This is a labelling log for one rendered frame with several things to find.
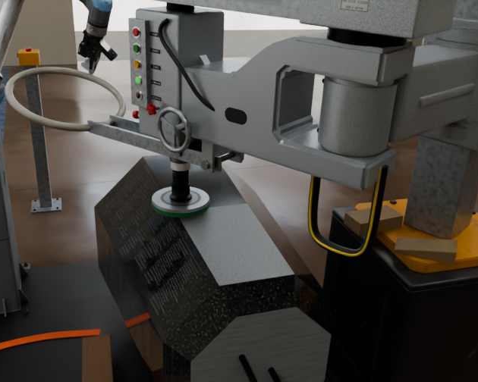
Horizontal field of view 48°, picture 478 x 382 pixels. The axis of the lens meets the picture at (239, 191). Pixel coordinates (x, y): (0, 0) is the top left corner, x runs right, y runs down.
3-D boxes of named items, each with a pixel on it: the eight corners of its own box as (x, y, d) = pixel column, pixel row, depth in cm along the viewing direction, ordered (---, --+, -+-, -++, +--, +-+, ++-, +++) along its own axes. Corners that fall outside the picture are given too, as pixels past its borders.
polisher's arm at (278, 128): (389, 205, 160) (419, 35, 140) (353, 233, 144) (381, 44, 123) (204, 145, 201) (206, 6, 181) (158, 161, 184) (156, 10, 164)
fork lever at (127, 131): (249, 160, 189) (249, 146, 187) (212, 175, 175) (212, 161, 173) (119, 123, 228) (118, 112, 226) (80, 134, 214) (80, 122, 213)
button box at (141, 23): (153, 108, 183) (151, 20, 171) (147, 109, 181) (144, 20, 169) (136, 102, 187) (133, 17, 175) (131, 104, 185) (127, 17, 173)
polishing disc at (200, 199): (211, 190, 213) (211, 187, 212) (206, 214, 194) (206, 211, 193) (157, 187, 213) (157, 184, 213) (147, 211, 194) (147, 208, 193)
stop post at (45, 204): (61, 198, 395) (45, 47, 350) (61, 211, 378) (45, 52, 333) (32, 201, 389) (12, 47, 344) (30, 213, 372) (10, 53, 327)
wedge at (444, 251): (454, 252, 193) (457, 239, 191) (453, 265, 184) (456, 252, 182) (397, 239, 199) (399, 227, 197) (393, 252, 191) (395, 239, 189)
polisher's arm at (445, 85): (440, 93, 214) (453, 28, 204) (529, 114, 192) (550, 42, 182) (321, 127, 167) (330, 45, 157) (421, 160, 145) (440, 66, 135)
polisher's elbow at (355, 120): (344, 130, 163) (352, 65, 155) (400, 148, 151) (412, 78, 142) (302, 142, 151) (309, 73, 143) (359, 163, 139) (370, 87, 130)
